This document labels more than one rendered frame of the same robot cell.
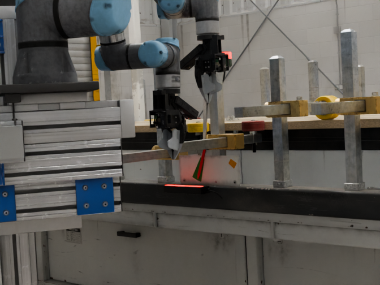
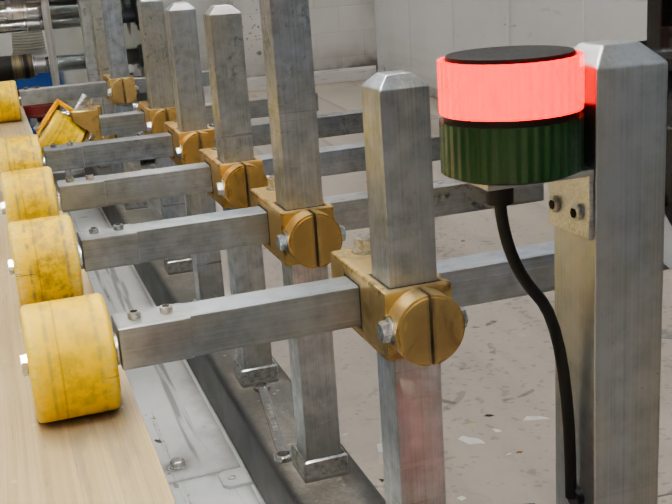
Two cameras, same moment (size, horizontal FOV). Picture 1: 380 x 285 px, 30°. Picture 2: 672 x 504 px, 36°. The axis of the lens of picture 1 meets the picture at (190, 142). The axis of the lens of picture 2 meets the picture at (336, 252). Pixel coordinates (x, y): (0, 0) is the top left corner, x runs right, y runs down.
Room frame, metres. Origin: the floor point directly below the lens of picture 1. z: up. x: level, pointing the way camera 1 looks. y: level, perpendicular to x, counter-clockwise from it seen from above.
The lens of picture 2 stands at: (2.83, 0.03, 1.19)
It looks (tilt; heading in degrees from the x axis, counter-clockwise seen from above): 16 degrees down; 211
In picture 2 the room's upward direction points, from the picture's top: 4 degrees counter-clockwise
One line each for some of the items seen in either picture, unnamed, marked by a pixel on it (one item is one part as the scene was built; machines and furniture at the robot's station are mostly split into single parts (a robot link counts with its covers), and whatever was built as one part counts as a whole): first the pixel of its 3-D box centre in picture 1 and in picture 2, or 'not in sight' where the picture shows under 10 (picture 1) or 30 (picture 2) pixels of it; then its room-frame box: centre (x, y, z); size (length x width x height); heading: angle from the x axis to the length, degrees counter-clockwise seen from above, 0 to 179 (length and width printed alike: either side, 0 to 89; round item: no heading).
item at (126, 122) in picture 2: not in sight; (210, 113); (1.48, -1.02, 0.95); 0.37 x 0.03 x 0.03; 139
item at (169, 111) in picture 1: (167, 109); not in sight; (2.14, 0.06, 0.96); 0.09 x 0.08 x 0.12; 139
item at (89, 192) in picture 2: not in sight; (243, 170); (1.86, -0.68, 0.95); 0.50 x 0.04 x 0.04; 139
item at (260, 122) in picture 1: (253, 135); not in sight; (2.48, -0.22, 0.85); 0.08 x 0.08 x 0.11
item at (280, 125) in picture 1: (280, 132); (410, 406); (2.23, -0.29, 0.87); 0.04 x 0.04 x 0.48; 49
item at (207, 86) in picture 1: (208, 87); not in sight; (2.25, -0.07, 1.02); 0.06 x 0.03 x 0.09; 49
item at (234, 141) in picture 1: (224, 141); not in sight; (2.38, -0.11, 0.85); 0.14 x 0.06 x 0.05; 49
